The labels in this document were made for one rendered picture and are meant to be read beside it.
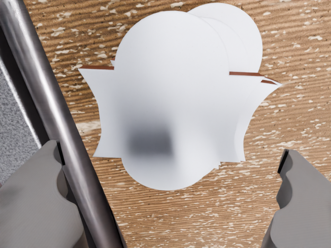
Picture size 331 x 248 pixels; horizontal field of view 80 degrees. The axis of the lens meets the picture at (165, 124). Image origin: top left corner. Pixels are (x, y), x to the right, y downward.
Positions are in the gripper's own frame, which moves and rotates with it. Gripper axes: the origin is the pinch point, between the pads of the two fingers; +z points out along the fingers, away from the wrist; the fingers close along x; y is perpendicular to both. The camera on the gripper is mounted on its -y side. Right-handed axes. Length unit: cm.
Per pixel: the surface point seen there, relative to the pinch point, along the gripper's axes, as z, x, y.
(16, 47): 9.4, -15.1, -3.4
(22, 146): 9.8, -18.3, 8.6
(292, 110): 7.7, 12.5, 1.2
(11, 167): 9.8, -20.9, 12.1
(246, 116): 3.0, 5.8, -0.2
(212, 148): 1.8, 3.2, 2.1
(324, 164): 7.8, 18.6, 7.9
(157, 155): 1.8, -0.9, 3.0
